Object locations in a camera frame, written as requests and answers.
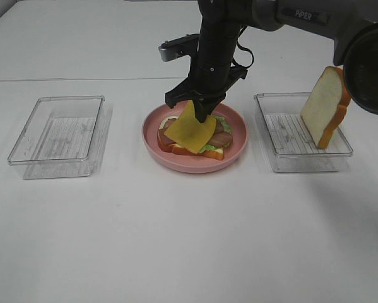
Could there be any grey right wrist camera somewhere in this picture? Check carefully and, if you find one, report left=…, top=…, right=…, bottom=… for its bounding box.
left=158, top=33, right=199, bottom=62

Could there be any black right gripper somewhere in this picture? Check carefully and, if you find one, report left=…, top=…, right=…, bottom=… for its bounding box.
left=165, top=20, right=246, bottom=123

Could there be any bacon strip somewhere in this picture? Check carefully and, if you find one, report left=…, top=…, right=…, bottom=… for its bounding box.
left=160, top=118, right=225, bottom=148
left=208, top=131, right=233, bottom=147

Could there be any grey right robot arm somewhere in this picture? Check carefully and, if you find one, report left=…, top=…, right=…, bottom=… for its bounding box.
left=159, top=1, right=378, bottom=122

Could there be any pink round plate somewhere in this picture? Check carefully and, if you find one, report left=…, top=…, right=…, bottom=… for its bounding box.
left=142, top=102, right=249, bottom=174

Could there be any clear left plastic container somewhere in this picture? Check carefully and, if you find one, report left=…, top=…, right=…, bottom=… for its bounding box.
left=7, top=95, right=108, bottom=180

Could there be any yellow cheese slice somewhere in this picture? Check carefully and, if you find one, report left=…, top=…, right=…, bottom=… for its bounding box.
left=164, top=100, right=216, bottom=153

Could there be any clear right plastic container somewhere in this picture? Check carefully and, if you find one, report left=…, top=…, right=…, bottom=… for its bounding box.
left=254, top=92, right=353, bottom=173

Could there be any green lettuce leaf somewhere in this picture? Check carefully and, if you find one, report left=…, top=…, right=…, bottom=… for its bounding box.
left=159, top=115, right=233, bottom=155

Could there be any clear plastic container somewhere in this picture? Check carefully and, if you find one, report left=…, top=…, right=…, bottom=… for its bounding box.
left=254, top=92, right=353, bottom=173
left=7, top=95, right=108, bottom=180

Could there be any bread slice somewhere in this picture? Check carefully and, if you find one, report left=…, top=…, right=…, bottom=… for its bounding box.
left=157, top=115, right=227, bottom=161
left=300, top=66, right=351, bottom=149

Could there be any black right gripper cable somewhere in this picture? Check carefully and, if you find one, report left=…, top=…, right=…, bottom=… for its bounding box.
left=231, top=23, right=256, bottom=72

